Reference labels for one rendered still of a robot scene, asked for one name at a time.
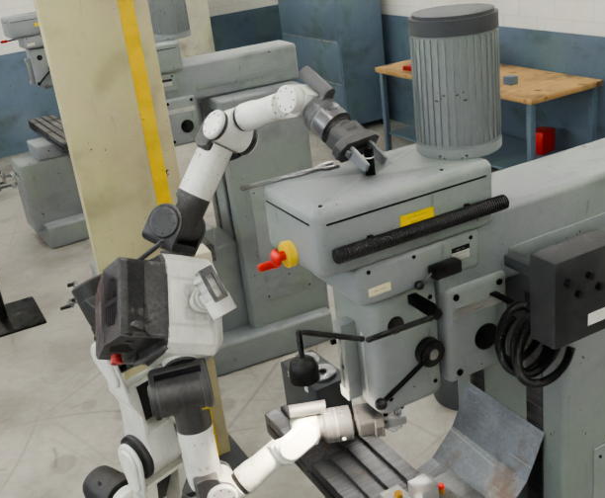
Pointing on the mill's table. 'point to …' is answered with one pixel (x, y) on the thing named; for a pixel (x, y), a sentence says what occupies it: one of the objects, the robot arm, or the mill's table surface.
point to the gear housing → (403, 269)
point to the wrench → (292, 175)
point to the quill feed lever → (428, 354)
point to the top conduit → (419, 229)
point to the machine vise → (454, 486)
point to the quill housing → (391, 347)
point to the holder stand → (328, 387)
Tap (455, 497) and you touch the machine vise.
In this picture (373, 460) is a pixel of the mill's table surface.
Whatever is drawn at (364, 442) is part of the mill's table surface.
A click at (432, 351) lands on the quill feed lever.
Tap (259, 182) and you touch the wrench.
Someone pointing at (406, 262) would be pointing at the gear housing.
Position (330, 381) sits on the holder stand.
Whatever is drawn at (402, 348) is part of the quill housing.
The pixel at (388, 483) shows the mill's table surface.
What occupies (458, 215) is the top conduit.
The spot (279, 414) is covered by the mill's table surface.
